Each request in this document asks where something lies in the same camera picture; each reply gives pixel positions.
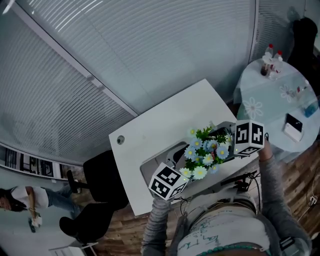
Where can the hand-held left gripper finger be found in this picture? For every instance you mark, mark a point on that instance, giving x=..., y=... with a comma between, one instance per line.
x=171, y=157

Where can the blue white flower bouquet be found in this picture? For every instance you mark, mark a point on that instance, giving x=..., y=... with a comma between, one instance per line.
x=202, y=155

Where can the glass of dark drink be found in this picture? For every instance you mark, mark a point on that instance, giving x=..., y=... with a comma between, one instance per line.
x=264, y=70

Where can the person's torso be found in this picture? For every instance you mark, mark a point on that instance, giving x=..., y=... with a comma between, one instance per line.
x=225, y=225

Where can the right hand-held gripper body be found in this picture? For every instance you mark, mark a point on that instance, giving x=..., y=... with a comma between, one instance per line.
x=247, y=137

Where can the white box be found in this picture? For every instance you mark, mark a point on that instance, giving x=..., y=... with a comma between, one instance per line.
x=293, y=135

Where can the blue plastic bottle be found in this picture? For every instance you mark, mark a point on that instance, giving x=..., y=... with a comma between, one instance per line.
x=311, y=110

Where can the clear bottle with red label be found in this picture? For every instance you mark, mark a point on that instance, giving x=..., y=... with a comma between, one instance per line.
x=301, y=90

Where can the white table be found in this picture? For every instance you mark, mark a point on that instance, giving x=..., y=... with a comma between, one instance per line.
x=162, y=120

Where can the pale blue floral tablecloth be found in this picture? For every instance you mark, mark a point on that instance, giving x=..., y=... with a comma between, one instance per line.
x=270, y=100

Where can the white and green packet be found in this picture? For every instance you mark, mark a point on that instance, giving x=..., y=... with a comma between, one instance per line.
x=35, y=222

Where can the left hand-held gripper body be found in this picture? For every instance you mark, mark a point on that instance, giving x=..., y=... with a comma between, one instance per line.
x=167, y=180

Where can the glass partition with blinds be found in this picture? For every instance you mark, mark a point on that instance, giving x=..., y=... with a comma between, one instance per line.
x=125, y=62

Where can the white blind knob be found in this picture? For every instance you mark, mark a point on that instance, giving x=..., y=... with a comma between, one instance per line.
x=90, y=77
x=100, y=87

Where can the person's right forearm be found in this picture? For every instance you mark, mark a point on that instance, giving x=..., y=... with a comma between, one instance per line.
x=275, y=187

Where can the black smartphone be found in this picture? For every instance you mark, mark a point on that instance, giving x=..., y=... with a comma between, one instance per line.
x=294, y=122

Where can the grey tray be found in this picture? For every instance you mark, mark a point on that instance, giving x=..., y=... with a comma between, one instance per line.
x=155, y=162

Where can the black waist-mounted device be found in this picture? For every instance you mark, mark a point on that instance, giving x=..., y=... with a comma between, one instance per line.
x=237, y=178

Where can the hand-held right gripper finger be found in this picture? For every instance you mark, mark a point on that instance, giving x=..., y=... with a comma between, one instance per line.
x=225, y=125

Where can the black office chair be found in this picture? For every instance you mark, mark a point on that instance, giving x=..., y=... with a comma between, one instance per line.
x=100, y=180

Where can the small clear glass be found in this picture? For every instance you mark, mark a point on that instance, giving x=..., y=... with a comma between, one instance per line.
x=273, y=75

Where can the person's left forearm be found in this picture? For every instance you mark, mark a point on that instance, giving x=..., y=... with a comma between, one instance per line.
x=156, y=225

